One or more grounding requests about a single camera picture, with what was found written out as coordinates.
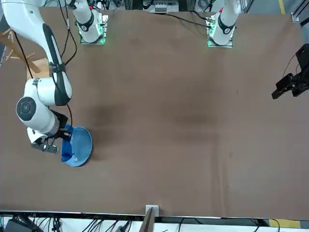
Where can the blue microfibre cloth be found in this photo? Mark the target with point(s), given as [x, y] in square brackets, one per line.
[66, 147]

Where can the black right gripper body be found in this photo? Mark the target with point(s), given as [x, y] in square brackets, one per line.
[64, 120]

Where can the aluminium frame post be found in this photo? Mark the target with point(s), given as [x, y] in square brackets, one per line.
[152, 210]

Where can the aluminium frame bracket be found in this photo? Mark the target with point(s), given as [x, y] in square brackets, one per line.
[295, 17]

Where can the wooden cup rack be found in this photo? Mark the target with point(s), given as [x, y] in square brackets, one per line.
[38, 66]

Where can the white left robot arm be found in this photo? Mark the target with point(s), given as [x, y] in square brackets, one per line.
[223, 26]

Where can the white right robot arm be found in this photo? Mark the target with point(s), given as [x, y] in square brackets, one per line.
[24, 19]

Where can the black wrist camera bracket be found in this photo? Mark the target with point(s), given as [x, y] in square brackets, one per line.
[48, 148]

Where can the light blue plastic plate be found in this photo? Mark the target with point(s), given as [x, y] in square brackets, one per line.
[82, 145]

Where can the black power supply box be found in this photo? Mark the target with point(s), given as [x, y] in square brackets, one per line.
[17, 226]

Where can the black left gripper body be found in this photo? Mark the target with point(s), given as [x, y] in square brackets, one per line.
[303, 58]

